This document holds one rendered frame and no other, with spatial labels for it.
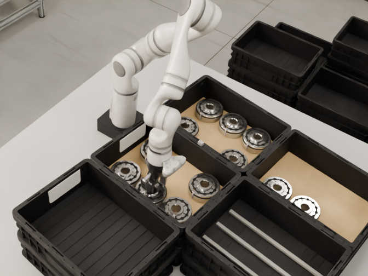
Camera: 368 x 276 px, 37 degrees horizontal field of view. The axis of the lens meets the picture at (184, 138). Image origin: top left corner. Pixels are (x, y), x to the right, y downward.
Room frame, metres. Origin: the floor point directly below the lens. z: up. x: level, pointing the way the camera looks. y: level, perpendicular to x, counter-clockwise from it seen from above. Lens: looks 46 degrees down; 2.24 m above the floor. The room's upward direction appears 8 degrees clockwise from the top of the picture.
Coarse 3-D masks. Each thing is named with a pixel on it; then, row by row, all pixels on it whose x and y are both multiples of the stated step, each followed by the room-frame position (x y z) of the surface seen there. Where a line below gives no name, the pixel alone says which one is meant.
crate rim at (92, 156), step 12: (180, 132) 1.29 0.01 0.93; (108, 144) 1.19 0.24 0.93; (216, 156) 1.20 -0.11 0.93; (108, 168) 1.09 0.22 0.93; (228, 168) 1.16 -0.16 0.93; (120, 180) 1.05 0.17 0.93; (156, 204) 0.97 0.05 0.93; (204, 204) 1.00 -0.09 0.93; (168, 216) 0.94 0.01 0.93; (192, 216) 0.95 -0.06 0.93; (180, 228) 0.90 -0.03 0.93
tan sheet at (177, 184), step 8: (128, 152) 1.25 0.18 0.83; (136, 152) 1.26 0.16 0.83; (136, 160) 1.22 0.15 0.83; (144, 168) 1.19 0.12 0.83; (184, 168) 1.21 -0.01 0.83; (192, 168) 1.22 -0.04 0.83; (144, 176) 1.15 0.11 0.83; (176, 176) 1.17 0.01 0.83; (184, 176) 1.18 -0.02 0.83; (192, 176) 1.18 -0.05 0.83; (168, 184) 1.14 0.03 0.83; (176, 184) 1.14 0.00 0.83; (184, 184) 1.15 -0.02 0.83; (168, 192) 1.10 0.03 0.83; (176, 192) 1.11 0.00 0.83; (184, 192) 1.11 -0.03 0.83; (192, 200) 1.08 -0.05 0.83; (192, 208) 1.05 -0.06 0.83
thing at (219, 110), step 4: (200, 100) 1.53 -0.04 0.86; (204, 100) 1.54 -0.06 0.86; (208, 100) 1.54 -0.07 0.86; (212, 100) 1.54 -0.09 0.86; (216, 100) 1.55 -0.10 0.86; (200, 104) 1.52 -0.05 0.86; (216, 104) 1.53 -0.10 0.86; (220, 104) 1.53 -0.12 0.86; (200, 108) 1.49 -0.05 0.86; (216, 108) 1.50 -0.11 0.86; (220, 108) 1.51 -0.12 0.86; (200, 112) 1.47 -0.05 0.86; (204, 112) 1.47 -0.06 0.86; (208, 112) 1.47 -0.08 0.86; (212, 112) 1.48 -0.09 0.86; (216, 112) 1.48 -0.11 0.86; (220, 112) 1.48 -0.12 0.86; (204, 116) 1.45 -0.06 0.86; (208, 116) 1.45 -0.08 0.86; (212, 116) 1.46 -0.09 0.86; (216, 116) 1.46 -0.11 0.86
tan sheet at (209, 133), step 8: (184, 112) 1.49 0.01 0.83; (192, 112) 1.50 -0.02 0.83; (224, 112) 1.52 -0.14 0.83; (200, 120) 1.46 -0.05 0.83; (200, 128) 1.42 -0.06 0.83; (208, 128) 1.42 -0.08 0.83; (216, 128) 1.43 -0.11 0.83; (248, 128) 1.45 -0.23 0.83; (200, 136) 1.38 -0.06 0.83; (208, 136) 1.38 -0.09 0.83; (216, 136) 1.39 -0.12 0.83; (224, 136) 1.39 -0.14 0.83; (208, 144) 1.34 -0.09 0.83; (216, 144) 1.35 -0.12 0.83; (224, 144) 1.35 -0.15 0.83; (232, 144) 1.36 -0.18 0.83; (240, 144) 1.36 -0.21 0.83; (248, 152) 1.33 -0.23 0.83; (248, 160) 1.29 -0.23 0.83
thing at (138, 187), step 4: (140, 184) 1.10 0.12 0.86; (156, 184) 1.10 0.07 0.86; (160, 184) 1.11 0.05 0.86; (136, 188) 1.08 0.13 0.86; (140, 188) 1.08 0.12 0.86; (160, 188) 1.09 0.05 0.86; (164, 188) 1.09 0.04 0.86; (160, 192) 1.07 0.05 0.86; (164, 192) 1.08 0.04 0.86; (148, 196) 1.05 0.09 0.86; (152, 196) 1.05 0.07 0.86; (156, 196) 1.06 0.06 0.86; (160, 196) 1.06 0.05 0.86; (164, 196) 1.06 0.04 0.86; (152, 200) 1.04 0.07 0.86; (156, 200) 1.04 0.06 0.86; (160, 200) 1.04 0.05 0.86
